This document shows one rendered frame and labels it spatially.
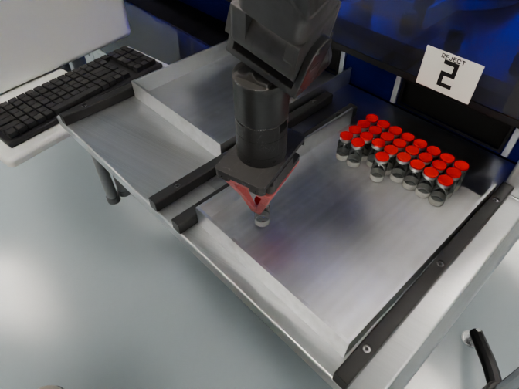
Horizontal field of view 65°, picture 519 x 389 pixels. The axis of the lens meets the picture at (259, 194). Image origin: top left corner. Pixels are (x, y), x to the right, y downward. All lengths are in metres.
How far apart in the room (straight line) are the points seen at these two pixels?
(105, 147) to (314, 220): 0.38
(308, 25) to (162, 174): 0.42
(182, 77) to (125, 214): 1.05
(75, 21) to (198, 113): 0.49
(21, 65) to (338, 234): 0.84
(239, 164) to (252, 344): 1.04
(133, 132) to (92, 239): 1.08
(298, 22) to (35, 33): 0.88
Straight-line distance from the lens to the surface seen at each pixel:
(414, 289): 0.53
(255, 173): 0.45
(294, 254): 0.54
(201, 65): 0.91
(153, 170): 0.67
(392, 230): 0.60
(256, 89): 0.39
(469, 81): 0.66
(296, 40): 0.32
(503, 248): 0.78
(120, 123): 0.79
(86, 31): 1.19
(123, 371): 1.47
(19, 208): 2.05
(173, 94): 0.84
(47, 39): 1.14
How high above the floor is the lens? 1.33
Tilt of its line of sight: 47 degrees down
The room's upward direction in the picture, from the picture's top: straight up
